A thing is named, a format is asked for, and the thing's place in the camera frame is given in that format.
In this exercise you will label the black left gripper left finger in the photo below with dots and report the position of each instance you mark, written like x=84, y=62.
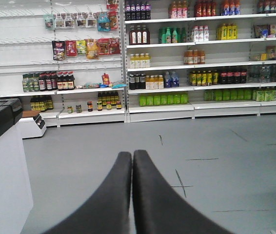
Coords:
x=106, y=211

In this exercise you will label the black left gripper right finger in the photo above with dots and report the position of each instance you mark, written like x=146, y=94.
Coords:
x=159, y=209

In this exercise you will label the small white box appliance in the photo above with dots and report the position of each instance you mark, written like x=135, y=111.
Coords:
x=32, y=125

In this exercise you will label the white store shelf right unit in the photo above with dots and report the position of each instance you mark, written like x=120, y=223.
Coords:
x=231, y=44

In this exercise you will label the white store shelf unit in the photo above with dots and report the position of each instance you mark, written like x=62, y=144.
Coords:
x=231, y=44
x=28, y=29

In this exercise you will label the white store shelf left unit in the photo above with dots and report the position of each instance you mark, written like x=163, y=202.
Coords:
x=28, y=29

